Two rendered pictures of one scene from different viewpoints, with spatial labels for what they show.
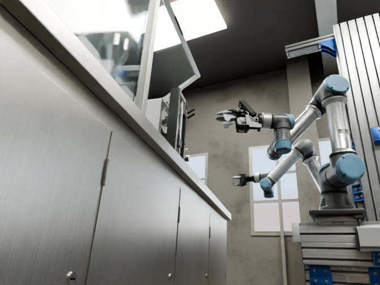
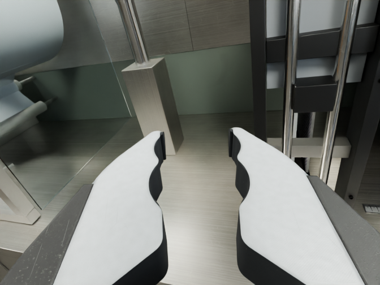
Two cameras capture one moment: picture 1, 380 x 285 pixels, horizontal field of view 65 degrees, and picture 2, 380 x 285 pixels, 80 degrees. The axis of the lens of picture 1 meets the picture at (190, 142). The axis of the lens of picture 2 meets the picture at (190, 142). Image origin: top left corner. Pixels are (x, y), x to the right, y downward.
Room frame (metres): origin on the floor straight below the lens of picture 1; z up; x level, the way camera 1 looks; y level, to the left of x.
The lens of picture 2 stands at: (1.27, -0.24, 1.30)
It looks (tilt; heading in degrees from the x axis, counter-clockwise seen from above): 32 degrees down; 95
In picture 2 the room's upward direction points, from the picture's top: 13 degrees counter-clockwise
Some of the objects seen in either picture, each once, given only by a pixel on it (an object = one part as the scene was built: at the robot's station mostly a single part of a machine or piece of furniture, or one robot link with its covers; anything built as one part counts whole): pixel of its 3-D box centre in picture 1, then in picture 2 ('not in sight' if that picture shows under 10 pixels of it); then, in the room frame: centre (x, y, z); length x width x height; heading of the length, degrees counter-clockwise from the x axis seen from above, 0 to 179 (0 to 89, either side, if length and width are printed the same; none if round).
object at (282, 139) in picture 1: (281, 142); not in sight; (1.27, -0.43, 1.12); 0.11 x 0.08 x 0.11; 178
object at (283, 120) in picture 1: (281, 122); not in sight; (1.26, -0.43, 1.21); 0.11 x 0.08 x 0.09; 88
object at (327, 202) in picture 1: (335, 202); not in sight; (1.38, -0.70, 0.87); 0.15 x 0.15 x 0.10
